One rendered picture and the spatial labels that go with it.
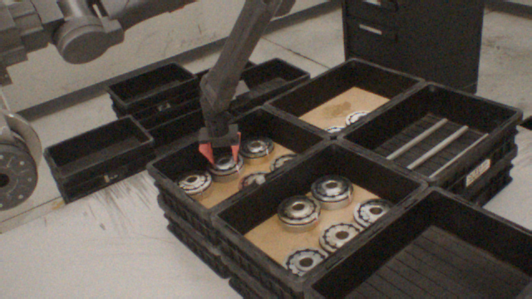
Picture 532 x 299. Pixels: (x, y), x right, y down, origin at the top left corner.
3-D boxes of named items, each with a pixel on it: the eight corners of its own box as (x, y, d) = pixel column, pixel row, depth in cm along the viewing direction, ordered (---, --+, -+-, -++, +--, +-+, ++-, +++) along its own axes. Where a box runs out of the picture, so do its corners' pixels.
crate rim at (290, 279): (299, 295, 97) (298, 286, 96) (209, 223, 118) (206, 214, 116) (431, 192, 116) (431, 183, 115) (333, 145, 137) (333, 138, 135)
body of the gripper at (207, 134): (202, 133, 144) (196, 110, 140) (238, 129, 143) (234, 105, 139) (199, 146, 138) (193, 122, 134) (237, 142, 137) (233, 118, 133)
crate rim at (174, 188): (209, 223, 118) (206, 214, 116) (145, 172, 138) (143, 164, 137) (333, 145, 137) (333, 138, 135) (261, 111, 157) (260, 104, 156)
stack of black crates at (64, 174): (96, 263, 224) (59, 179, 199) (77, 227, 246) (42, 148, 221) (179, 222, 239) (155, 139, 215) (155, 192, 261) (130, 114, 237)
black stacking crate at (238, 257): (304, 326, 102) (298, 287, 96) (218, 253, 123) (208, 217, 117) (429, 224, 121) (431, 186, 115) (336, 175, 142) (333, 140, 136)
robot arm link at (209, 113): (194, 94, 134) (204, 102, 130) (219, 85, 137) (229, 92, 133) (200, 117, 138) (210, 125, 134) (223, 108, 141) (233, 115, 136)
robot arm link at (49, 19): (17, -2, 73) (31, 26, 72) (86, -22, 77) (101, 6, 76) (28, 37, 82) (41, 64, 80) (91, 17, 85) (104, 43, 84)
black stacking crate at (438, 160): (430, 223, 121) (431, 185, 115) (337, 175, 142) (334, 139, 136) (519, 149, 140) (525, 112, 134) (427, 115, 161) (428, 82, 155)
